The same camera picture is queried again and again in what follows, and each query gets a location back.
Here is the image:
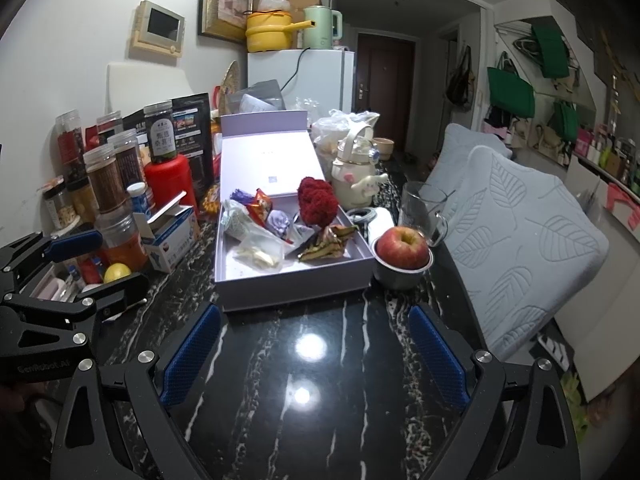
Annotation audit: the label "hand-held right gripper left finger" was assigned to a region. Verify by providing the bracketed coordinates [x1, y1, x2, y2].
[50, 304, 223, 480]

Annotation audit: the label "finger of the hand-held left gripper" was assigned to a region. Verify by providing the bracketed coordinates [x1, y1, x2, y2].
[2, 274, 149, 321]
[0, 230, 104, 286]

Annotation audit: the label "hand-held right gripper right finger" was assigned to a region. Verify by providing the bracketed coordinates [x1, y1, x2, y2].
[408, 305, 581, 480]

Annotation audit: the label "crinkled foil snack packet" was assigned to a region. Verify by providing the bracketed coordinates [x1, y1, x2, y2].
[299, 225, 358, 262]

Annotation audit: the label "lavender satin pouch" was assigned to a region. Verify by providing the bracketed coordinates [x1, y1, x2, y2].
[265, 209, 293, 238]

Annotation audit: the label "red yellow snack packet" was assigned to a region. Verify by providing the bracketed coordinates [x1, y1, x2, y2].
[250, 187, 276, 223]

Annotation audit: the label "red woolly pompom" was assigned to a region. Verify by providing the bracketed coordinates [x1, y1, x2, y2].
[296, 176, 341, 226]

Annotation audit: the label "lavender gift box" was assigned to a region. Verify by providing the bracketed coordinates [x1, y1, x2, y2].
[214, 110, 376, 313]

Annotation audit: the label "small jar of nuts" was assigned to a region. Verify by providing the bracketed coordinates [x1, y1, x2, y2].
[42, 180, 81, 231]

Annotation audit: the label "jar of orange liquid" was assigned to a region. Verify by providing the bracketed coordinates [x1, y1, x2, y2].
[95, 210, 148, 271]

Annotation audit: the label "brown grain jar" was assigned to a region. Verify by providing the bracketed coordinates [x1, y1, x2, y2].
[83, 144, 126, 213]
[106, 129, 146, 188]

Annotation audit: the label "white blue medicine box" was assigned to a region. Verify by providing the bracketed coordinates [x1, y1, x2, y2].
[132, 191, 201, 273]

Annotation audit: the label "grey metal bowl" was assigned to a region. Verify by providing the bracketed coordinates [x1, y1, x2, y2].
[371, 237, 435, 291]

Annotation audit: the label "red canister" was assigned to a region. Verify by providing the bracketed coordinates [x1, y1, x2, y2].
[144, 154, 193, 213]

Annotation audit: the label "red apple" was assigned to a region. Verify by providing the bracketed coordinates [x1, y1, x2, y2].
[376, 226, 430, 270]

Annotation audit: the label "red labelled clear jar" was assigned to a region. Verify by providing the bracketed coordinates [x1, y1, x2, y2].
[96, 110, 125, 146]

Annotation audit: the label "yellow patterned candy bag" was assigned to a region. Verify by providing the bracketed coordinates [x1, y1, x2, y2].
[202, 182, 222, 213]

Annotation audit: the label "dark tea jar black lid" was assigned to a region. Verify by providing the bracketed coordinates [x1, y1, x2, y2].
[143, 101, 177, 165]

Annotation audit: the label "leaf pattern cushioned chair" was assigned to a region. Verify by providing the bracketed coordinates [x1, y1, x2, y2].
[440, 146, 611, 361]
[425, 122, 513, 196]

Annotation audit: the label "glass mug with stirrer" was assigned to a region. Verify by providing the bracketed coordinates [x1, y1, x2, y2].
[398, 181, 449, 247]

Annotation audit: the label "black standing pouch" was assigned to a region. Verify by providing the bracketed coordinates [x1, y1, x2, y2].
[122, 92, 216, 201]

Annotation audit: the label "white cabinet counter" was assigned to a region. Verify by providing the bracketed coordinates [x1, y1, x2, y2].
[552, 152, 640, 403]

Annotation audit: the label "white cartoon dog bottle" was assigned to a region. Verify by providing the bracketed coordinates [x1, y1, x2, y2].
[332, 126, 391, 210]

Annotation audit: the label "woven straw fan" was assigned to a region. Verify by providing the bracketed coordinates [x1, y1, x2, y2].
[220, 60, 242, 106]

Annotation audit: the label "pink cloth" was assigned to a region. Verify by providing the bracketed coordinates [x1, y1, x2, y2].
[606, 182, 640, 221]

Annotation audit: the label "grey paper bag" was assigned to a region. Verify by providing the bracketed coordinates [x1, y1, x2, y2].
[227, 79, 286, 113]

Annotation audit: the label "plastic bag of food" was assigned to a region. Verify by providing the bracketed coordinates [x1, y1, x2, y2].
[311, 109, 381, 156]

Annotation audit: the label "row of bottles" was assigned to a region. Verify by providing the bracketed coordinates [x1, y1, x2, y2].
[572, 125, 640, 186]

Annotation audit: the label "green tote bag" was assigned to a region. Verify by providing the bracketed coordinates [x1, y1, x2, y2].
[547, 100, 581, 141]
[487, 55, 536, 118]
[530, 19, 571, 78]

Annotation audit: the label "black hanging bag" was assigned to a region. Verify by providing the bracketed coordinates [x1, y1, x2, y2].
[445, 46, 476, 111]

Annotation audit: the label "dark brown door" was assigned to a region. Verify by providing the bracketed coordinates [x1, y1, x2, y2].
[356, 32, 416, 153]

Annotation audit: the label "yellow pot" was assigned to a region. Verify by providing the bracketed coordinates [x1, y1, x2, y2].
[245, 10, 317, 53]

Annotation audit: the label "gold framed picture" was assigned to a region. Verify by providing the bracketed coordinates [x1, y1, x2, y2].
[197, 0, 255, 45]

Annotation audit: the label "white refrigerator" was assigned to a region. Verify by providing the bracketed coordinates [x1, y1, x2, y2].
[246, 49, 357, 116]

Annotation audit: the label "pale green electric kettle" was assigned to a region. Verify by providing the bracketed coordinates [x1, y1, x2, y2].
[301, 5, 344, 51]

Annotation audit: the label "white charger with cable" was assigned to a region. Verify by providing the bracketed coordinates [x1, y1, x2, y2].
[347, 206, 398, 246]

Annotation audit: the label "wall intercom panel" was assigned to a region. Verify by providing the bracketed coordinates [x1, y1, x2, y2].
[130, 0, 186, 61]

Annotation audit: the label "black kettle cord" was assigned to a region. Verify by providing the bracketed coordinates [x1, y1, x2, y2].
[280, 49, 308, 95]

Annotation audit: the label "green tote bags on wall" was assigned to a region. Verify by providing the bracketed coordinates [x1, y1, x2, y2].
[492, 15, 601, 161]

